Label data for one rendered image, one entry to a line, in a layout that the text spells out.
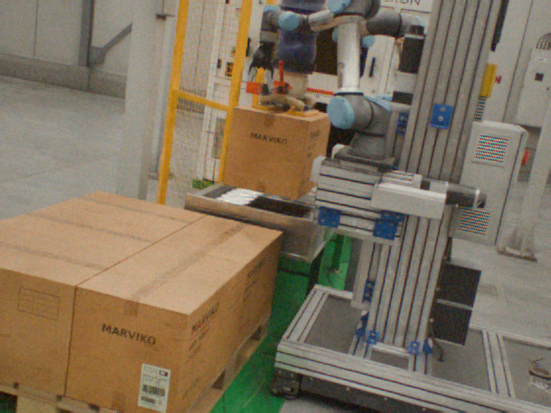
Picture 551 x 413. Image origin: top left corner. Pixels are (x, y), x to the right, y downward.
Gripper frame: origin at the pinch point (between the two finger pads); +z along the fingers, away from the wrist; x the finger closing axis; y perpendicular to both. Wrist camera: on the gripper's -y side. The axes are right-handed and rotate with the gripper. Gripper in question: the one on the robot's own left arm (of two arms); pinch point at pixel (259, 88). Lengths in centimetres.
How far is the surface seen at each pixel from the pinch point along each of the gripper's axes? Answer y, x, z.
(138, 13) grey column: 94, 108, -24
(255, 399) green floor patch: -46, -31, 121
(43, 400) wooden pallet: -102, 29, 111
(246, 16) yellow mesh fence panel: 100, 42, -33
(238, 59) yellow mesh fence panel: 99, 43, -8
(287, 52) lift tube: 50, 2, -17
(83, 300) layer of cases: -102, 19, 72
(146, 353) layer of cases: -102, -5, 84
